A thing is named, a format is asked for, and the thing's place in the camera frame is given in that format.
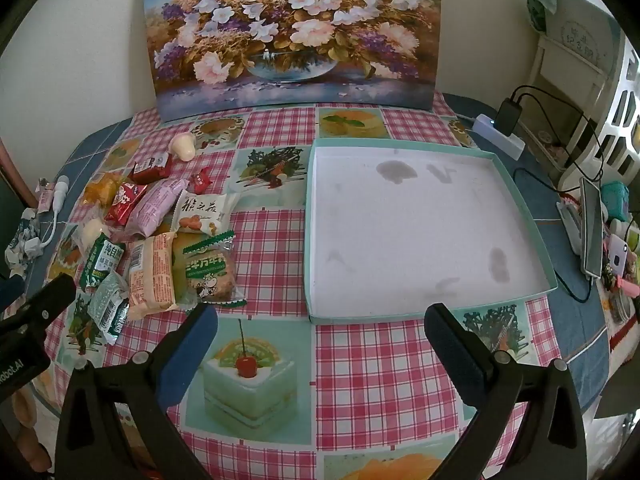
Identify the flower painting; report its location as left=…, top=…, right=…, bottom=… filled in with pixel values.
left=142, top=0, right=443, bottom=123

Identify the cream jelly cup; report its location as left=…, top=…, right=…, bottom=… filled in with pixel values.
left=170, top=133, right=195, bottom=162

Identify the white adapter cable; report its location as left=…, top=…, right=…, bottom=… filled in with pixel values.
left=27, top=175, right=70, bottom=261

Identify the small green white packet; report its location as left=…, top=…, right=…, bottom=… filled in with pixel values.
left=89, top=271, right=132, bottom=345

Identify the pink tube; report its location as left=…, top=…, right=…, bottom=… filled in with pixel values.
left=37, top=177, right=56, bottom=211

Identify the clear cream bun packet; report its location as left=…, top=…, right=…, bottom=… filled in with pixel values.
left=72, top=217, right=113, bottom=256

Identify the pink phone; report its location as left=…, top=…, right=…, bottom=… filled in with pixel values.
left=602, top=234, right=631, bottom=281

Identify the smartphone on stand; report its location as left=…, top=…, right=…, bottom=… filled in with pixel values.
left=579, top=176, right=606, bottom=279

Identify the pink snack packet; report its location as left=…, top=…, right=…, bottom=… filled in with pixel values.
left=122, top=178, right=186, bottom=238

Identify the red flowery snack packet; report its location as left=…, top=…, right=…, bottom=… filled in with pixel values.
left=104, top=181, right=148, bottom=227

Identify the shallow teal cardboard box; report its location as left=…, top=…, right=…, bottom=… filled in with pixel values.
left=303, top=137, right=559, bottom=324

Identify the green trimmed bread packet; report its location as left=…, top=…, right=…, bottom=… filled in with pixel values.
left=172, top=230, right=247, bottom=309

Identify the black charger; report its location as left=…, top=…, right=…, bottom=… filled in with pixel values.
left=494, top=99, right=522, bottom=136

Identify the black charger cable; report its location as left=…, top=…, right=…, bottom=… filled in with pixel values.
left=510, top=85, right=601, bottom=191

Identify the peach cake packet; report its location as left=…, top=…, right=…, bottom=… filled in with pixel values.
left=127, top=232, right=180, bottom=321

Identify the crumpled wrapper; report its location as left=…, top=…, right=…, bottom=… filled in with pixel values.
left=5, top=210, right=43, bottom=276

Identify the orange bread packet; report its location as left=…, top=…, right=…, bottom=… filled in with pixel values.
left=82, top=171, right=132, bottom=208

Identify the large green white packet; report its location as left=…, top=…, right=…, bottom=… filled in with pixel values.
left=80, top=234, right=126, bottom=292

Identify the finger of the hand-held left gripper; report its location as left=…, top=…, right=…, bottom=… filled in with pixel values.
left=0, top=274, right=77, bottom=342
left=0, top=276, right=26, bottom=315

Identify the white chair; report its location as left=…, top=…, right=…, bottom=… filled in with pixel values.
left=525, top=0, right=640, bottom=193

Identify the white nut snack packet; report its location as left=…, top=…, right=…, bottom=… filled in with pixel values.
left=170, top=190, right=242, bottom=236

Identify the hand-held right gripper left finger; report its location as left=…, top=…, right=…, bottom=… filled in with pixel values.
left=55, top=304, right=219, bottom=480

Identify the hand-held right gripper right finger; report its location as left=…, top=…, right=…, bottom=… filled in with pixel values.
left=424, top=303, right=588, bottom=480

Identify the plaid printed tablecloth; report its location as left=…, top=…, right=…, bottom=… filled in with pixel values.
left=0, top=91, right=616, bottom=480

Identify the white power strip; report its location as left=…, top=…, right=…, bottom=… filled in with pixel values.
left=472, top=114, right=526, bottom=161

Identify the dark red snack packet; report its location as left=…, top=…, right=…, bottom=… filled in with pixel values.
left=131, top=152, right=173, bottom=185

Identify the teal pouch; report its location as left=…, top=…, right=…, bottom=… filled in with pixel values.
left=600, top=182, right=631, bottom=221

